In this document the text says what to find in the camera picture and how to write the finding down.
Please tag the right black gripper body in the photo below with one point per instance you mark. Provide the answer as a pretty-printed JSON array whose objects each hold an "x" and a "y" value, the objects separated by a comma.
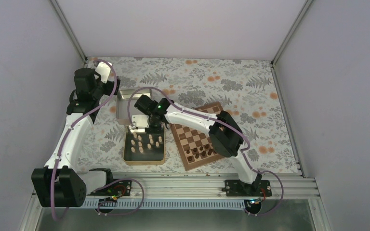
[{"x": 157, "y": 130}]

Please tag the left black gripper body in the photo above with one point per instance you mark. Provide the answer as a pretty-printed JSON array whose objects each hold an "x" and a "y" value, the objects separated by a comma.
[{"x": 110, "y": 88}]

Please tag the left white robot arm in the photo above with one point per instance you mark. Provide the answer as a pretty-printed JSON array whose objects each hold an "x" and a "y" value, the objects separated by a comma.
[{"x": 58, "y": 184}]

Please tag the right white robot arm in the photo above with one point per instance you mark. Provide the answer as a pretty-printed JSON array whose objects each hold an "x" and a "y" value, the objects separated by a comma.
[{"x": 226, "y": 136}]

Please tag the gold tin with pieces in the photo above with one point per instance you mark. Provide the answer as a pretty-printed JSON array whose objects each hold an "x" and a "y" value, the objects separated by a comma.
[{"x": 144, "y": 146}]

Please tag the wooden chess board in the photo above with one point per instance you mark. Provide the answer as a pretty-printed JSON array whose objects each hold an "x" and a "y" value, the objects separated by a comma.
[{"x": 190, "y": 135}]

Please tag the floral table mat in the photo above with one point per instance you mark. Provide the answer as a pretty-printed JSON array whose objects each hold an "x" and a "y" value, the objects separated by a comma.
[{"x": 245, "y": 89}]

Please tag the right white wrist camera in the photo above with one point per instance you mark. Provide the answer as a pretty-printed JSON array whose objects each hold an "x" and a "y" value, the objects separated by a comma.
[{"x": 139, "y": 121}]

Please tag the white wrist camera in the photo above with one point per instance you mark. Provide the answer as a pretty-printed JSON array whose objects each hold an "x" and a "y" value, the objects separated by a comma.
[
  {"x": 103, "y": 70},
  {"x": 139, "y": 121}
]

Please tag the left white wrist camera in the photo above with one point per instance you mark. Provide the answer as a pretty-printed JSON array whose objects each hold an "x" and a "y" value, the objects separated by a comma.
[{"x": 103, "y": 70}]

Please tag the aluminium front rail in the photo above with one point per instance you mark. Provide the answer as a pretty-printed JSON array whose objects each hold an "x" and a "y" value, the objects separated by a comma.
[{"x": 199, "y": 191}]

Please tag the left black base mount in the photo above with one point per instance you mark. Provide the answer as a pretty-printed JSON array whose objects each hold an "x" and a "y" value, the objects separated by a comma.
[{"x": 116, "y": 190}]

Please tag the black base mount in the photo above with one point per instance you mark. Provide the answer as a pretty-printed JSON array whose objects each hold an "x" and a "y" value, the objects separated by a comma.
[
  {"x": 116, "y": 190},
  {"x": 259, "y": 188}
]

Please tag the aluminium corner frame post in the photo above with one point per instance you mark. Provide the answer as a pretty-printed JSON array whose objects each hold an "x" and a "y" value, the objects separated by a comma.
[{"x": 68, "y": 29}]

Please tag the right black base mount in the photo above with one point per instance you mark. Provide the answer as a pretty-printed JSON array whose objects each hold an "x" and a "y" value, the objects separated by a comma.
[{"x": 259, "y": 188}]

